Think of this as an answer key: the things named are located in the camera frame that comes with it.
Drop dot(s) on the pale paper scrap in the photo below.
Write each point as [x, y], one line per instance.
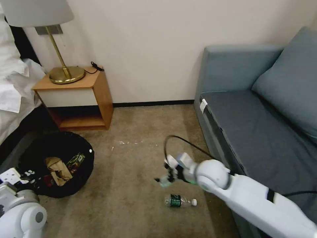
[165, 184]

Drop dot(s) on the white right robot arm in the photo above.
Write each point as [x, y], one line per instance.
[237, 191]

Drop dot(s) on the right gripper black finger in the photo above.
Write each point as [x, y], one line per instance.
[165, 179]
[168, 165]

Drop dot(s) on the black bed headboard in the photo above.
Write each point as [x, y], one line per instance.
[29, 47]

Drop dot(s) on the white bed linen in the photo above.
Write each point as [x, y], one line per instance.
[12, 81]

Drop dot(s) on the red crumpled wrapper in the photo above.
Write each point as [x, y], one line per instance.
[48, 181]

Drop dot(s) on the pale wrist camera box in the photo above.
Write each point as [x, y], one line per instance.
[9, 176]

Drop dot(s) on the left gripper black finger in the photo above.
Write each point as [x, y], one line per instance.
[28, 171]

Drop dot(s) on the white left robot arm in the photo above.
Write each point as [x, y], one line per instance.
[23, 215]

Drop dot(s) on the black round trash bin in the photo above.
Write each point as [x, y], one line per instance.
[81, 178]

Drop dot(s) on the blue-grey fabric sofa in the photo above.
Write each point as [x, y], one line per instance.
[247, 119]

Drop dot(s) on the black baseboard strip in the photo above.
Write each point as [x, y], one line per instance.
[153, 102]

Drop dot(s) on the clear green-label plastic bottle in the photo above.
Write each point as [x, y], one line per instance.
[178, 200]

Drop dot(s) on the white sofa tag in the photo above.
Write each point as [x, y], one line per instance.
[203, 105]

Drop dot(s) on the blue-grey sofa cushion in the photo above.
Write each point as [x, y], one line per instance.
[289, 84]

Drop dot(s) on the brown crumpled paper bag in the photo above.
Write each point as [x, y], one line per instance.
[58, 171]

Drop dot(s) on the brass lamp with white shade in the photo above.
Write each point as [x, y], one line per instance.
[37, 12]

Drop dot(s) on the green snack wrapper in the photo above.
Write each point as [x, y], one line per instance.
[76, 161]

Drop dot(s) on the wooden nightstand with white drawer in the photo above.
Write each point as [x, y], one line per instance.
[74, 99]

